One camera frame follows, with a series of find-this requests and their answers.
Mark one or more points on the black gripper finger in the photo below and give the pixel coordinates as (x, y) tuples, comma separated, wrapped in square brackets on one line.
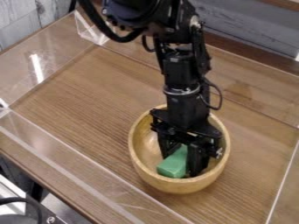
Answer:
[(170, 143), (198, 157)]

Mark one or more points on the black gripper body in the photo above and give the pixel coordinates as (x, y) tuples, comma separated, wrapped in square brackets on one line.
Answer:
[(187, 115)]

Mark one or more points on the brown wooden bowl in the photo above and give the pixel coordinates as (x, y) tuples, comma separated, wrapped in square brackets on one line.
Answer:
[(146, 157)]

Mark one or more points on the green rectangular block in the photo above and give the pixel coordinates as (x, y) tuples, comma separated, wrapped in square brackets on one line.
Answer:
[(173, 167)]

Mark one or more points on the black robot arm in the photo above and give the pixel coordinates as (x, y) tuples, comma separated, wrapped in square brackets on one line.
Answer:
[(171, 22)]

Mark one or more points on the black equipment base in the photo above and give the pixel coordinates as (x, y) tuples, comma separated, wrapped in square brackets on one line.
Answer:
[(49, 216)]

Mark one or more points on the clear acrylic tray wall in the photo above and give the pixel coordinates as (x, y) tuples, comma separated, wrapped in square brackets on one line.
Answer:
[(75, 94)]

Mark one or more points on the clear acrylic corner bracket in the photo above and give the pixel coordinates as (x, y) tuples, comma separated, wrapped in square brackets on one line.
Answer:
[(87, 31)]

